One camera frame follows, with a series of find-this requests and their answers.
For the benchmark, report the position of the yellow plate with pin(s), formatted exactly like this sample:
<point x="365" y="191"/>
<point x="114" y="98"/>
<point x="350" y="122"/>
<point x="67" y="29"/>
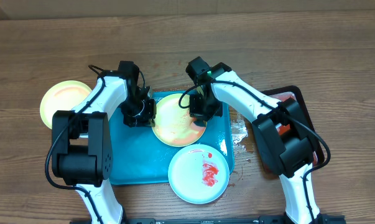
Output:
<point x="62" y="96"/>

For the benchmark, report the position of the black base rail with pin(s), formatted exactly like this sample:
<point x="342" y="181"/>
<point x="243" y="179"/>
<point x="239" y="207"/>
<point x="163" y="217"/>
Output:
<point x="264" y="219"/>

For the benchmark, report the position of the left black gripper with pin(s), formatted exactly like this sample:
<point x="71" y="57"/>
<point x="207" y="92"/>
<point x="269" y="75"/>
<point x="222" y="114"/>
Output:
<point x="147" y="120"/>

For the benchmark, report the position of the black tray with red liquid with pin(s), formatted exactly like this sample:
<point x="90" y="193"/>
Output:
<point x="284" y="93"/>

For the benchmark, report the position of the light blue plate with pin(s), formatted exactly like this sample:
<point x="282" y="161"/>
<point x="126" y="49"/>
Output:
<point x="198" y="174"/>

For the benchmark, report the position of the yellow-green plate top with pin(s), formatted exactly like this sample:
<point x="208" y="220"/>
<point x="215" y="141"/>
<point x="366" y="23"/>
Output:
<point x="173" y="125"/>

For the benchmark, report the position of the pink and black sponge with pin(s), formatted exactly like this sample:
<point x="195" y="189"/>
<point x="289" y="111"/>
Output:
<point x="199" y="122"/>

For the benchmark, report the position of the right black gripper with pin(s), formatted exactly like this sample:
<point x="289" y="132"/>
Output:
<point x="198" y="112"/>

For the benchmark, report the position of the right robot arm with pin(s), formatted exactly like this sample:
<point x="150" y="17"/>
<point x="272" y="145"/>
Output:
<point x="285" y="141"/>

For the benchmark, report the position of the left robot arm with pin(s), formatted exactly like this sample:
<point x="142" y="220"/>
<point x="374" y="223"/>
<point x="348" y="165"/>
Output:
<point x="81" y="155"/>

